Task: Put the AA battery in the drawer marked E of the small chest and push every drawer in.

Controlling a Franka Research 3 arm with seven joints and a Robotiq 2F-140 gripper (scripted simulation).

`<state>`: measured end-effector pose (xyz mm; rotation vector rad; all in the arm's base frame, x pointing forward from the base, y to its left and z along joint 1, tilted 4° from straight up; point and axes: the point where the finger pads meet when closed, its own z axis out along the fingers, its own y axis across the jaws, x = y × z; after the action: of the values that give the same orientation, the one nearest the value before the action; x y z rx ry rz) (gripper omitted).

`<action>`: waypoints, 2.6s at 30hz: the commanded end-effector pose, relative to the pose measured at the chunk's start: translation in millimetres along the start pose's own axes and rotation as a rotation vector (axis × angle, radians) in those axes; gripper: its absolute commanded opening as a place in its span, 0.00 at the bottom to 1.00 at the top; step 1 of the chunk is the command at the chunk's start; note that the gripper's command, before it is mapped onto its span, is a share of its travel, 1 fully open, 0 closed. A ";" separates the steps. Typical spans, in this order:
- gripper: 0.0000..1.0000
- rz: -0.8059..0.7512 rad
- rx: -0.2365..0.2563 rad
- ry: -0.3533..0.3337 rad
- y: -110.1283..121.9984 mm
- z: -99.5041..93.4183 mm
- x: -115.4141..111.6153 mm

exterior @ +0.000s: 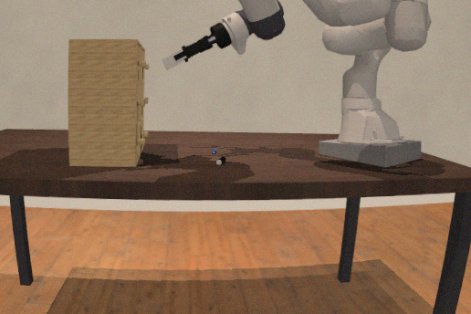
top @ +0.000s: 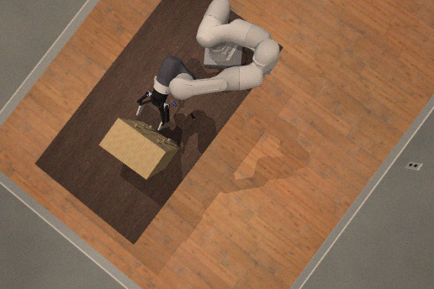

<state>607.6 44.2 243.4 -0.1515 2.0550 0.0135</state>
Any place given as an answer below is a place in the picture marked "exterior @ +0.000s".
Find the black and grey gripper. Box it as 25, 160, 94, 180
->
162, 23, 232, 70

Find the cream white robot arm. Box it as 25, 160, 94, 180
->
222, 0, 432, 144

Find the tan wooden chest of drawers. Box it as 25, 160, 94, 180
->
68, 39, 144, 167

